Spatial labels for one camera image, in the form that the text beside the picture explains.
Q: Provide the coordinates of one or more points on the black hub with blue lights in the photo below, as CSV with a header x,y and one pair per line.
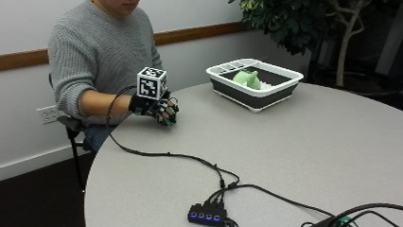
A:
x,y
207,215

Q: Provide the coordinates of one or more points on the green connector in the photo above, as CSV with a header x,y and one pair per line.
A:
x,y
344,222

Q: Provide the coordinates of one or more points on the black chair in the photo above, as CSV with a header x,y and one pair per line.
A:
x,y
73,132

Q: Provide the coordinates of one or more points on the white and grey dish tub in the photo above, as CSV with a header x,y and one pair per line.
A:
x,y
254,83

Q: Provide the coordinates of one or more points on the wooden wall rail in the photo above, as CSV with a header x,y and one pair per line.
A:
x,y
125,44

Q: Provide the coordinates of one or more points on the light green cup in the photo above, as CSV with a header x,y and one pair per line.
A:
x,y
247,78

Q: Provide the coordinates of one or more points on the green leafy indoor tree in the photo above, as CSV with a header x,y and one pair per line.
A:
x,y
310,25

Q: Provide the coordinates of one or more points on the white marker cube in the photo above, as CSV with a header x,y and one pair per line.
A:
x,y
152,83

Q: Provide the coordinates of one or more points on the white dish rack insert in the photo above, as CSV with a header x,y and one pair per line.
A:
x,y
269,84

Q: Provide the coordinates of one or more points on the the person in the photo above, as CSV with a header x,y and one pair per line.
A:
x,y
98,47

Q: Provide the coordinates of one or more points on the white wall outlet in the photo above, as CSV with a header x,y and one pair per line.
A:
x,y
48,114

